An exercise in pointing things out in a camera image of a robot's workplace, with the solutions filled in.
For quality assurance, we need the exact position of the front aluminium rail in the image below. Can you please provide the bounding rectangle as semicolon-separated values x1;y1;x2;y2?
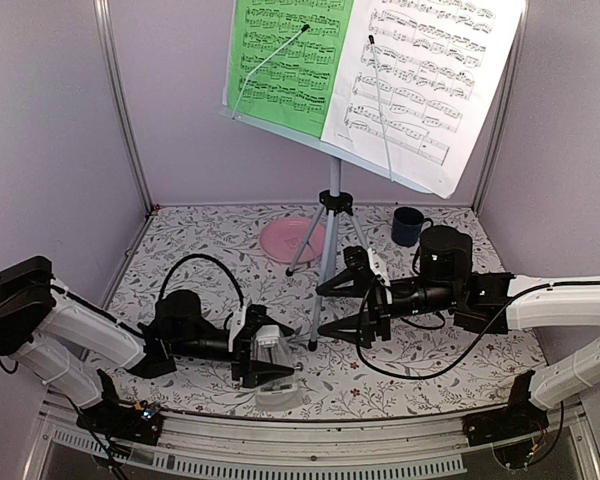
23;393;600;479

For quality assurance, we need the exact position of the dark blue cup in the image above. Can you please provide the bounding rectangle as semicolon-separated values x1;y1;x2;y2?
391;207;434;247

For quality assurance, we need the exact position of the white metronome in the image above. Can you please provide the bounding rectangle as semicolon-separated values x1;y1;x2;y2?
254;325;301;412

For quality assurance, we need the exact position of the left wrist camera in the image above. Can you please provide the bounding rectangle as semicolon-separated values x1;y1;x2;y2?
227;301;251;352

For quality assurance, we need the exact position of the white sheet music paper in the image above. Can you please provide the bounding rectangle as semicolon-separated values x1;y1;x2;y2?
321;1;526;199

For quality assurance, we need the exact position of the green sheet music paper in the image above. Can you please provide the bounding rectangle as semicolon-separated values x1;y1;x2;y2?
225;0;353;138

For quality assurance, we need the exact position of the pink plastic plate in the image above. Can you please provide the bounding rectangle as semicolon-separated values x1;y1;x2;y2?
259;217;326;265

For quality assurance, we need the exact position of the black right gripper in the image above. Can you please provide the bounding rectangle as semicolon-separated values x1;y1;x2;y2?
317;266;460;349

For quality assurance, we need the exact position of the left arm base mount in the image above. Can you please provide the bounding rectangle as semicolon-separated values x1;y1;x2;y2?
76;369;164;446

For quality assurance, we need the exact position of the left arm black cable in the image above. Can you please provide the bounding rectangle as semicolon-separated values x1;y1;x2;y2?
157;253;246;311

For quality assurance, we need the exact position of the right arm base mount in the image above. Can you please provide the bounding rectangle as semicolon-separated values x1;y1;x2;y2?
462;370;549;470

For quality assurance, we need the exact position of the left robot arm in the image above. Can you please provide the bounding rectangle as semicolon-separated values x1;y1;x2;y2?
0;256;299;434

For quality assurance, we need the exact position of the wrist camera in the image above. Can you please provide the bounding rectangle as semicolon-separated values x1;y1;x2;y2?
227;301;251;352
343;246;391;287

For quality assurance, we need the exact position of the left aluminium frame post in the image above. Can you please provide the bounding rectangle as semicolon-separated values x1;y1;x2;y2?
93;0;155;216

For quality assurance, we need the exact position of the right aluminium frame post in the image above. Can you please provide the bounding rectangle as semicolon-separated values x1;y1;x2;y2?
471;1;529;216

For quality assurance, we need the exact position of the aluminium frame post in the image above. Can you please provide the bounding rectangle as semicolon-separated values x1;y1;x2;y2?
471;1;529;216
93;0;155;216

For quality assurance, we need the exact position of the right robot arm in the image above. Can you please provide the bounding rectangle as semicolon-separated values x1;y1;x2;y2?
310;225;600;436

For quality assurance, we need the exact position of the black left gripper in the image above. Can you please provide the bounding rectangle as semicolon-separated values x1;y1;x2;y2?
170;312;294;388

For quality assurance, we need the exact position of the grey perforated music stand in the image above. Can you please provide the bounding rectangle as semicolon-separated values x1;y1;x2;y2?
217;0;526;351

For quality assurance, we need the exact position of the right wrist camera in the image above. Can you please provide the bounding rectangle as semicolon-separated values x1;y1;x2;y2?
343;246;391;287

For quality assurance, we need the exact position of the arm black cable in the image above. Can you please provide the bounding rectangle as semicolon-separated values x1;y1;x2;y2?
157;253;246;311
354;282;551;381

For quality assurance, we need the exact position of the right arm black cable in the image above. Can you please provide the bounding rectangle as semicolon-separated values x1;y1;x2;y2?
354;282;551;381

